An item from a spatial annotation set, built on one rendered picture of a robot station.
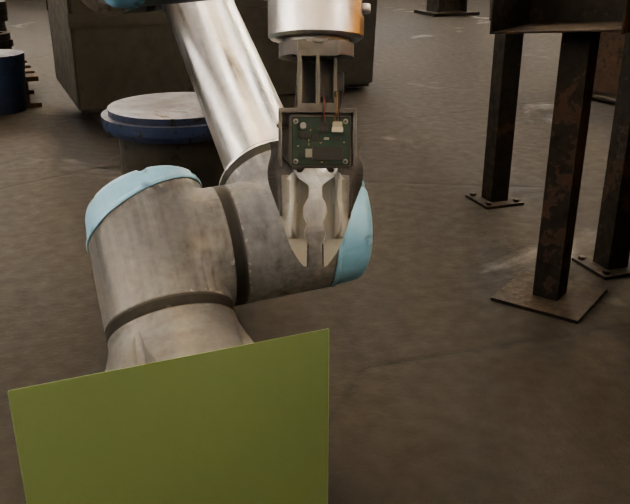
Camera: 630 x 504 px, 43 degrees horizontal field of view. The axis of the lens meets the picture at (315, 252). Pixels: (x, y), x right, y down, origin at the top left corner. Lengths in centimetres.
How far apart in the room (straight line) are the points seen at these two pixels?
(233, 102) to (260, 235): 25
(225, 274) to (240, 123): 25
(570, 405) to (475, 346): 25
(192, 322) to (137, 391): 13
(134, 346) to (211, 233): 16
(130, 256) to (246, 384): 21
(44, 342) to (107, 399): 96
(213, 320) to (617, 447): 78
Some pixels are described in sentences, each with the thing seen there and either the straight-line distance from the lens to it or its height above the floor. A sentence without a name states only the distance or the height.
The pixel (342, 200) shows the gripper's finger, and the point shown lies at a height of 53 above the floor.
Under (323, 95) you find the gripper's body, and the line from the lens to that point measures 74.
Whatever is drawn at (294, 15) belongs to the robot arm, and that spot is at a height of 71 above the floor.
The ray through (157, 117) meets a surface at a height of 43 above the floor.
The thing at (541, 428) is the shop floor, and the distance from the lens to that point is 142.
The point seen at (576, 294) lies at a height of 1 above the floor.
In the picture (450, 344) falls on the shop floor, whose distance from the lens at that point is 164.
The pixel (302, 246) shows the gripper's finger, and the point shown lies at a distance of 78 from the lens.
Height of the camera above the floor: 78
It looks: 22 degrees down
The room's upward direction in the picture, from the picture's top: straight up
